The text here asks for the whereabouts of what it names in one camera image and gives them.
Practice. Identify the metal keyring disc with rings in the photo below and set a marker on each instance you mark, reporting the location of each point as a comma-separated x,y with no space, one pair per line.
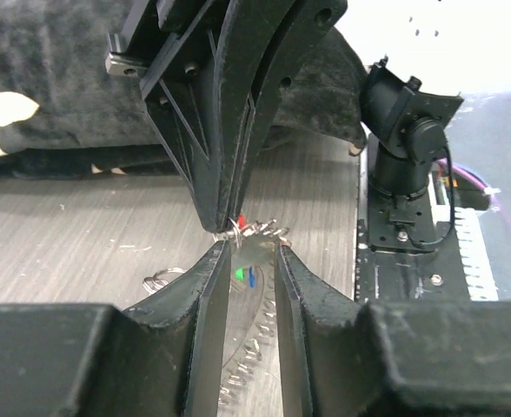
251,320

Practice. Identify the black floral plush pillow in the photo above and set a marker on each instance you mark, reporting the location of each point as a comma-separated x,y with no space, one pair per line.
63,117

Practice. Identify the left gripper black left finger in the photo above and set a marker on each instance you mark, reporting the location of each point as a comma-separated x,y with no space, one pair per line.
160,357

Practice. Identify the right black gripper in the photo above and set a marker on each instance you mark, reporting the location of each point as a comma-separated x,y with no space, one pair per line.
174,48

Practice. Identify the white slotted cable duct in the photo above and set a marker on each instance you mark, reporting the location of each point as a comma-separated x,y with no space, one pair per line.
474,256

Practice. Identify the red key tag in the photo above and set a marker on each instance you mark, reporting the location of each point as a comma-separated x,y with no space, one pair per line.
241,221

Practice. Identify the green key tag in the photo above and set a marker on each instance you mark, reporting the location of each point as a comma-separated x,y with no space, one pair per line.
239,275

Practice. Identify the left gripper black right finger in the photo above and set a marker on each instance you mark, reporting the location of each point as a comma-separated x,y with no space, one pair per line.
387,358

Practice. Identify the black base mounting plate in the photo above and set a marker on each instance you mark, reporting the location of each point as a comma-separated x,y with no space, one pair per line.
387,265

